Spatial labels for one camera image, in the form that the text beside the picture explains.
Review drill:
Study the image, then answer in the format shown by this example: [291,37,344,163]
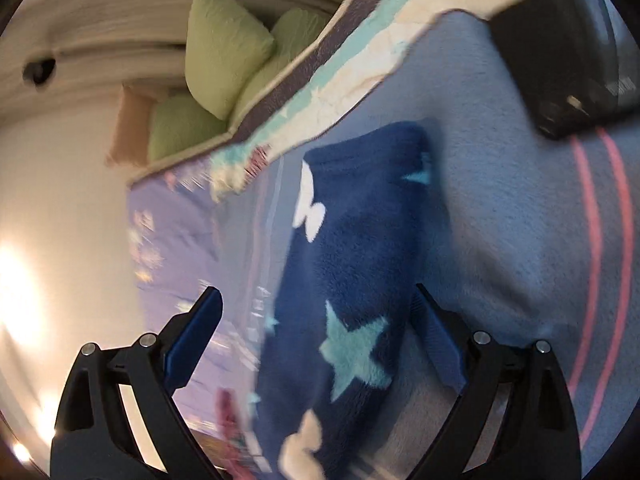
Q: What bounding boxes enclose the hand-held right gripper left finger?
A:
[50,286,224,480]

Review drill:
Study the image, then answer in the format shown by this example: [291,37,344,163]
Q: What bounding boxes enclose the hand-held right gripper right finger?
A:
[407,283,583,480]

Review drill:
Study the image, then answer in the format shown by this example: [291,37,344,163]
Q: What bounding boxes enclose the navy star-print fleece garment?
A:
[252,121,451,480]

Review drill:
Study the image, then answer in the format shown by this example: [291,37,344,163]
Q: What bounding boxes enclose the purple printed bedsheet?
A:
[127,152,291,480]

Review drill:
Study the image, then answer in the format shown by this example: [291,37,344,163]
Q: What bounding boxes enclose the grey fleece blanket pink stripes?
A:
[272,9,640,480]

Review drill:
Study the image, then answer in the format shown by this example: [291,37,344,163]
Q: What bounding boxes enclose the green pillow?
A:
[185,0,277,121]
[148,94,228,163]
[227,8,331,121]

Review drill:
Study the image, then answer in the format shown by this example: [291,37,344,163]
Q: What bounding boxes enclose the beige pillow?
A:
[105,84,171,167]

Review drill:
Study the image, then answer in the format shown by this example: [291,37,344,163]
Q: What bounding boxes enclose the teal cream printed cloth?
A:
[210,0,571,201]

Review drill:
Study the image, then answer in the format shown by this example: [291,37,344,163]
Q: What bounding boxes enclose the black box-shaped object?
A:
[487,0,640,142]

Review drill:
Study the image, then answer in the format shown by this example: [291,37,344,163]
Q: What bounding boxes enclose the dark round wall fixture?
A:
[22,57,57,88]

